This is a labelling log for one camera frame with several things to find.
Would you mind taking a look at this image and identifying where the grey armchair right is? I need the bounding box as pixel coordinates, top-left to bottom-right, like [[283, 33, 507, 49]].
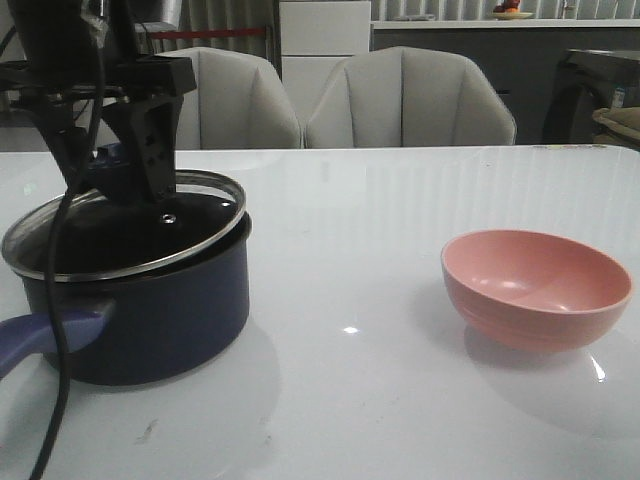
[[305, 47, 517, 149]]

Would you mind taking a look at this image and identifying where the dark blue saucepan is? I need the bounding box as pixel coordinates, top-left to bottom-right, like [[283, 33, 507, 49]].
[[0, 212, 253, 386]]

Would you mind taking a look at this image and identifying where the glass lid with blue knob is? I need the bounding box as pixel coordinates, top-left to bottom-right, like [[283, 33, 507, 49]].
[[1, 142, 247, 284]]

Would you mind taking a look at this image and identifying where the grey armchair left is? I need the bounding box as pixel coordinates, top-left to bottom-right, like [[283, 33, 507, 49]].
[[162, 47, 302, 150]]

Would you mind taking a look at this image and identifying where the grey armchair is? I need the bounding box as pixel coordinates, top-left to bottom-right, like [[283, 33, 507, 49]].
[[162, 47, 302, 150], [305, 47, 517, 149]]

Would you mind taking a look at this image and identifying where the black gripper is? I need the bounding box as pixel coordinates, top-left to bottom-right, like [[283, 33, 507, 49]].
[[1, 1, 196, 203]]

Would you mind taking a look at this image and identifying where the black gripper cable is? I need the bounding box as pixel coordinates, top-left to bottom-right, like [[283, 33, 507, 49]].
[[27, 19, 109, 480]]

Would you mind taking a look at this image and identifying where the white refrigerator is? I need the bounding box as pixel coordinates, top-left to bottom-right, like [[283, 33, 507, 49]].
[[279, 1, 371, 124]]

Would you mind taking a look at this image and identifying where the grey curtain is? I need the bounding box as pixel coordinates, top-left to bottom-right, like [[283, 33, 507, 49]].
[[163, 0, 282, 75]]

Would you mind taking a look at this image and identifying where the pink bowl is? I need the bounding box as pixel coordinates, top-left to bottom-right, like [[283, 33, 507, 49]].
[[441, 230, 633, 353]]

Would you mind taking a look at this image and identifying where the grey kitchen counter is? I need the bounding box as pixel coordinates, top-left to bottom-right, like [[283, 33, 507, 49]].
[[370, 19, 640, 146]]

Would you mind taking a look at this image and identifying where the fruit plate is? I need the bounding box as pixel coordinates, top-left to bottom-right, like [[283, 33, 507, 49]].
[[491, 0, 533, 20]]

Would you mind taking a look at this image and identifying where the red barrier belt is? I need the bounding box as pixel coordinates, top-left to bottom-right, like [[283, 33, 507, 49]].
[[149, 27, 268, 40]]

